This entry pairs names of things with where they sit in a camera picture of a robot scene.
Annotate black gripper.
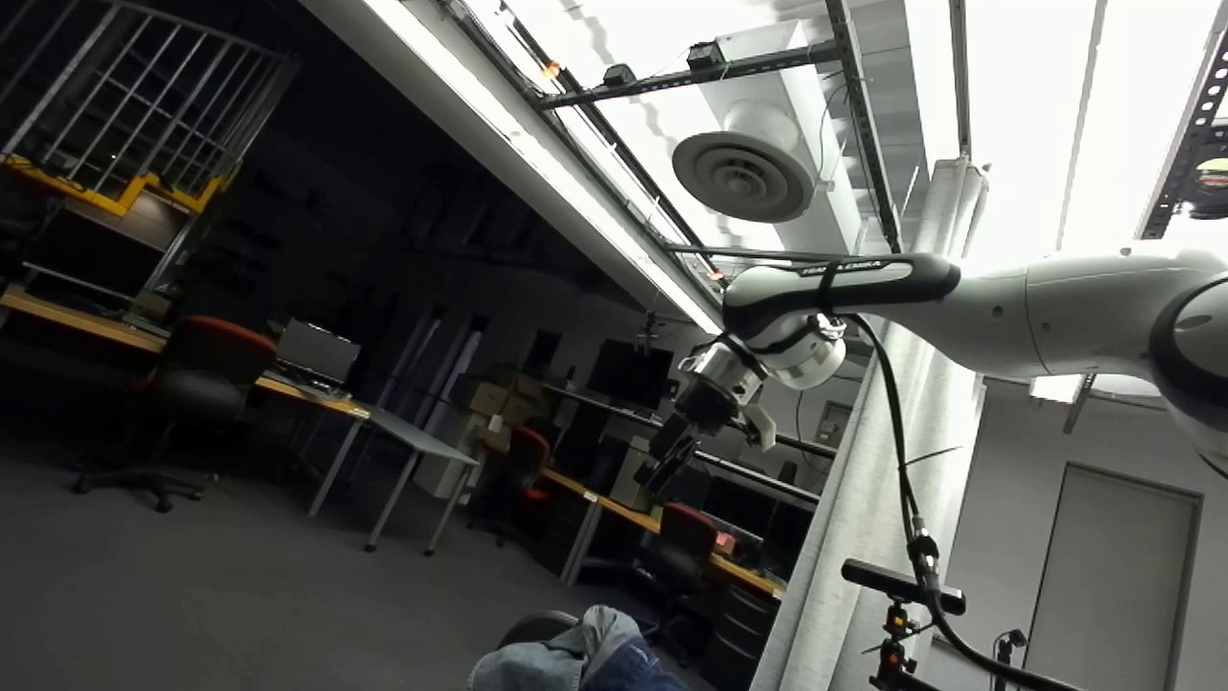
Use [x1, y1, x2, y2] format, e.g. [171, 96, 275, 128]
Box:
[646, 335, 773, 508]

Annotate blue denim jacket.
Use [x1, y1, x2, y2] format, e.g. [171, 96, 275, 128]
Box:
[465, 601, 699, 691]

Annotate red black office chair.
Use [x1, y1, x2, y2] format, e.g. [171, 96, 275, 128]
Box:
[505, 422, 561, 518]
[652, 500, 727, 588]
[67, 309, 280, 513]

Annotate wooden desk row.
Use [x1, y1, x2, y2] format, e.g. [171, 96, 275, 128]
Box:
[533, 459, 791, 606]

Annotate grey folding table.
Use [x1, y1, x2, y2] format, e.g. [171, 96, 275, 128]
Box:
[301, 404, 483, 556]

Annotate round ceiling air vent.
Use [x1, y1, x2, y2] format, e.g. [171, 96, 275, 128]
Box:
[667, 128, 818, 228]

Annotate long ceiling light strip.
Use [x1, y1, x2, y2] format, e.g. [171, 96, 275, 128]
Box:
[300, 0, 727, 340]

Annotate grey desktop monitor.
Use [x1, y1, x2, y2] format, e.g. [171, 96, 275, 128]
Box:
[273, 317, 363, 394]

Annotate black ceiling track bar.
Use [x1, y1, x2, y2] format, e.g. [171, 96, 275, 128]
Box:
[541, 34, 853, 116]

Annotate thin black stand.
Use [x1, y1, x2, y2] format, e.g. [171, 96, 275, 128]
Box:
[991, 627, 1037, 691]

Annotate grey room door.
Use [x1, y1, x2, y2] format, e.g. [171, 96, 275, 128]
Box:
[1019, 457, 1203, 691]

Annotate long wooden desk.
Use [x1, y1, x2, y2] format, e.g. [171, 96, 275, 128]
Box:
[0, 280, 374, 426]

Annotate yellow edged shelf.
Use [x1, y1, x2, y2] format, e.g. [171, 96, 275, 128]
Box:
[0, 150, 229, 263]

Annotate grid window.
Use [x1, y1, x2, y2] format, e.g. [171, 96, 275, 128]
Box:
[0, 0, 301, 199]

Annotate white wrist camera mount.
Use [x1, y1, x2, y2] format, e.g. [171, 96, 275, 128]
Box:
[739, 398, 785, 453]

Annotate black stereo camera bar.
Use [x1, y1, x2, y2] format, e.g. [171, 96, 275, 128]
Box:
[837, 551, 969, 618]

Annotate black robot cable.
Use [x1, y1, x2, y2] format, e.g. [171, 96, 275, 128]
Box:
[837, 307, 1083, 691]

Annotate black camera tripod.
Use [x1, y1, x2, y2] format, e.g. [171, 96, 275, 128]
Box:
[866, 600, 936, 691]

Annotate black perforated ceiling rail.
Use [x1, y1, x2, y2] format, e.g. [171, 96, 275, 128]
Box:
[1143, 34, 1228, 242]

